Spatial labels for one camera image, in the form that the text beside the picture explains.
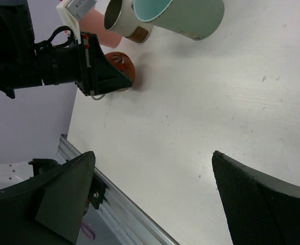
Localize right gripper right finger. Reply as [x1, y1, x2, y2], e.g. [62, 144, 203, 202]
[212, 151, 300, 244]

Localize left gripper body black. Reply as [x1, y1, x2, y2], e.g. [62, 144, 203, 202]
[76, 32, 97, 96]

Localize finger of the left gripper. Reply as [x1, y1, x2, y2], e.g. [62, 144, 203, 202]
[90, 34, 132, 95]

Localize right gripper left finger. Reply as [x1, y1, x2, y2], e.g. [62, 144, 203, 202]
[0, 152, 95, 244]

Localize red glazed round cup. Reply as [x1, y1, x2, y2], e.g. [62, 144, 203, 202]
[105, 52, 136, 84]

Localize pink plastic cup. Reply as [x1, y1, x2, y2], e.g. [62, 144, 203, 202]
[79, 8, 122, 48]

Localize steel cup with cork base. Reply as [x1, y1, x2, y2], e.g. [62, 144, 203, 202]
[104, 0, 153, 43]

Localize pale green mug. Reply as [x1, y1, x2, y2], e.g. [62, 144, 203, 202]
[133, 0, 224, 40]

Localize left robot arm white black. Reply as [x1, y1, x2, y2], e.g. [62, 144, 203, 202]
[0, 1, 132, 99]

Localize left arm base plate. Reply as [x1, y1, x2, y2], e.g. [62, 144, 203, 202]
[87, 174, 107, 210]

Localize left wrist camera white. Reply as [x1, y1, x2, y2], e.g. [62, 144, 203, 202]
[56, 0, 97, 44]

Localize aluminium mounting rail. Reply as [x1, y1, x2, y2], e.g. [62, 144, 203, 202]
[57, 133, 181, 245]

